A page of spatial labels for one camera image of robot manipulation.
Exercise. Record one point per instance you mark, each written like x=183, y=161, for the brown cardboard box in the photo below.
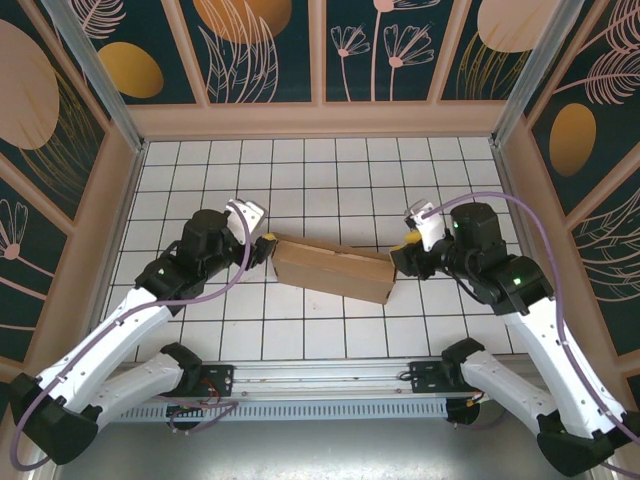
x=330, y=275

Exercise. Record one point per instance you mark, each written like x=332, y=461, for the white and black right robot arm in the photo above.
x=540, y=350

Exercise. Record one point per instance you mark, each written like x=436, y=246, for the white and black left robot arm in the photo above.
x=100, y=340

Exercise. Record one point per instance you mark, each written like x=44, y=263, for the small circuit board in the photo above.
x=187, y=406

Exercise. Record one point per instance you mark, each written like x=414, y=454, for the grey metal sheet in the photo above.
x=320, y=450

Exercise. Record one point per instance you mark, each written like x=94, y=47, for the thin aluminium side rail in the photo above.
x=515, y=200

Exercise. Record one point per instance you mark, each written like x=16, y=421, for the long aluminium base rail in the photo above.
x=320, y=377

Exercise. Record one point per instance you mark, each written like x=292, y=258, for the aluminium frame post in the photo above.
x=95, y=75
x=530, y=70

